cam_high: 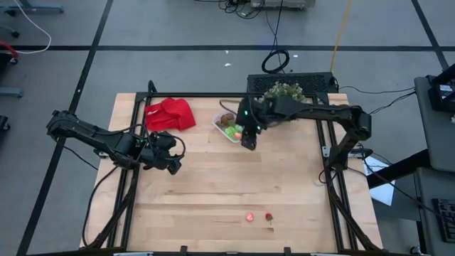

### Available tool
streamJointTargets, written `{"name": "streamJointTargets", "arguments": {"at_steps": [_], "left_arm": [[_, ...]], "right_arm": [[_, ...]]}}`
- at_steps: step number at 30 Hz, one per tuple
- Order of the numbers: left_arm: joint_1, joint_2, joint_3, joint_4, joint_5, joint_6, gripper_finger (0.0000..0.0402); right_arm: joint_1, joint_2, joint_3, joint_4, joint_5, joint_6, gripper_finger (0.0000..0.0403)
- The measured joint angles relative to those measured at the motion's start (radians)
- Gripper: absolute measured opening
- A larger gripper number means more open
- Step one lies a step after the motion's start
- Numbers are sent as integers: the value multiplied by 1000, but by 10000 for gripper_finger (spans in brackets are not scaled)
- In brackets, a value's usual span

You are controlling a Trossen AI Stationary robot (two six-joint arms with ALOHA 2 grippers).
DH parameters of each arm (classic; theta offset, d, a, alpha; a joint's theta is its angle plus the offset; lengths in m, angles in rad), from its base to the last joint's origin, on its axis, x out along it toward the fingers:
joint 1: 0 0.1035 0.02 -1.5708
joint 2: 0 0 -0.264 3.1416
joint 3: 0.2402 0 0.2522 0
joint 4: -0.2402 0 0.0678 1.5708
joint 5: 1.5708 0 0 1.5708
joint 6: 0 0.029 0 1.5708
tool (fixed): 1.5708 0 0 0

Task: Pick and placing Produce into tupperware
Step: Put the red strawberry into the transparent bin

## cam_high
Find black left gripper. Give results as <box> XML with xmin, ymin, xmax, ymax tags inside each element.
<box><xmin>141</xmin><ymin>130</ymin><xmax>184</xmax><ymax>176</ymax></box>

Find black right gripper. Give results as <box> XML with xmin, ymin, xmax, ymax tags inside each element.
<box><xmin>236</xmin><ymin>96</ymin><xmax>266</xmax><ymax>151</ymax></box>

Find clear plastic tupperware container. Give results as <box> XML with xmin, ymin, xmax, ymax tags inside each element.
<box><xmin>212</xmin><ymin>108</ymin><xmax>252</xmax><ymax>145</ymax></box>

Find black perforated computer case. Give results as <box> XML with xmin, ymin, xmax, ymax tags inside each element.
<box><xmin>247</xmin><ymin>72</ymin><xmax>339</xmax><ymax>95</ymax></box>

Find red cloth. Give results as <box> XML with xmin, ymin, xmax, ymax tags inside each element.
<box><xmin>144</xmin><ymin>97</ymin><xmax>197</xmax><ymax>132</ymax></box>

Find grey device box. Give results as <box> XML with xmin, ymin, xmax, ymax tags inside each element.
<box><xmin>250</xmin><ymin>0</ymin><xmax>316</xmax><ymax>11</ymax></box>

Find white paper sheet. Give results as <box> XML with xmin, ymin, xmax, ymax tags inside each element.
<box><xmin>362</xmin><ymin>155</ymin><xmax>397</xmax><ymax>207</ymax></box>

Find black diagonal beam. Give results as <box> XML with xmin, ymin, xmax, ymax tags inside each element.
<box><xmin>365</xmin><ymin>149</ymin><xmax>432</xmax><ymax>190</ymax></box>

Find grey metal stand base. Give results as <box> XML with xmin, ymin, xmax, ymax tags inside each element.
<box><xmin>0</xmin><ymin>0</ymin><xmax>65</xmax><ymax>17</ymax></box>
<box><xmin>0</xmin><ymin>87</ymin><xmax>24</xmax><ymax>99</ymax></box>

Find red cart part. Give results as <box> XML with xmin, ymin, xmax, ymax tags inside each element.
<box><xmin>0</xmin><ymin>40</ymin><xmax>20</xmax><ymax>65</ymax></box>

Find grey desk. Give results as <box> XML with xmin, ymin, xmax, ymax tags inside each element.
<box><xmin>414</xmin><ymin>63</ymin><xmax>455</xmax><ymax>256</ymax></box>

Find black desk device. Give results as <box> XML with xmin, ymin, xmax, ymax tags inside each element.
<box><xmin>428</xmin><ymin>82</ymin><xmax>455</xmax><ymax>114</ymax></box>

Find black keyboard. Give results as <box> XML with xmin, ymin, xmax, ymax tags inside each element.
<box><xmin>432</xmin><ymin>198</ymin><xmax>455</xmax><ymax>245</ymax></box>

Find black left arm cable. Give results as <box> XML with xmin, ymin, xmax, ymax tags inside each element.
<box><xmin>173</xmin><ymin>134</ymin><xmax>187</xmax><ymax>160</ymax></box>

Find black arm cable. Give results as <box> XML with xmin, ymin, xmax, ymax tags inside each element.
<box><xmin>219</xmin><ymin>99</ymin><xmax>242</xmax><ymax>117</ymax></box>
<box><xmin>173</xmin><ymin>134</ymin><xmax>187</xmax><ymax>160</ymax></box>

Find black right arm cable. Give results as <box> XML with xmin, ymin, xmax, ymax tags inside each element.
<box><xmin>219</xmin><ymin>99</ymin><xmax>242</xmax><ymax>117</ymax></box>

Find coiled black cable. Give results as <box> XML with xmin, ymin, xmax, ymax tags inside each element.
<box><xmin>261</xmin><ymin>48</ymin><xmax>291</xmax><ymax>75</ymax></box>

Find black metal table frame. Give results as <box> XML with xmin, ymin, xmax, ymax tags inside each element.
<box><xmin>80</xmin><ymin>80</ymin><xmax>383</xmax><ymax>256</ymax></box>

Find black power cable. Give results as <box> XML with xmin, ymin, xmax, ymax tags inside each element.
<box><xmin>81</xmin><ymin>165</ymin><xmax>120</xmax><ymax>248</ymax></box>

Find black hanging cable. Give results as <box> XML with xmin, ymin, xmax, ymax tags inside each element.
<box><xmin>272</xmin><ymin>0</ymin><xmax>285</xmax><ymax>53</ymax></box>
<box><xmin>263</xmin><ymin>9</ymin><xmax>279</xmax><ymax>40</ymax></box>

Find tangled black cable bundle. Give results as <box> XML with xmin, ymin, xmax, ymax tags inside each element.
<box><xmin>217</xmin><ymin>0</ymin><xmax>267</xmax><ymax>21</ymax></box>

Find yellow cable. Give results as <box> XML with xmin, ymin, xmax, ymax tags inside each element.
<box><xmin>329</xmin><ymin>0</ymin><xmax>353</xmax><ymax>73</ymax></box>

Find black floor cable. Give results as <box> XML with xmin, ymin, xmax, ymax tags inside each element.
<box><xmin>337</xmin><ymin>84</ymin><xmax>417</xmax><ymax>96</ymax></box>
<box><xmin>369</xmin><ymin>91</ymin><xmax>417</xmax><ymax>117</ymax></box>

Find white cable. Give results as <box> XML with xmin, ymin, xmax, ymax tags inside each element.
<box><xmin>13</xmin><ymin>0</ymin><xmax>53</xmax><ymax>55</ymax></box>

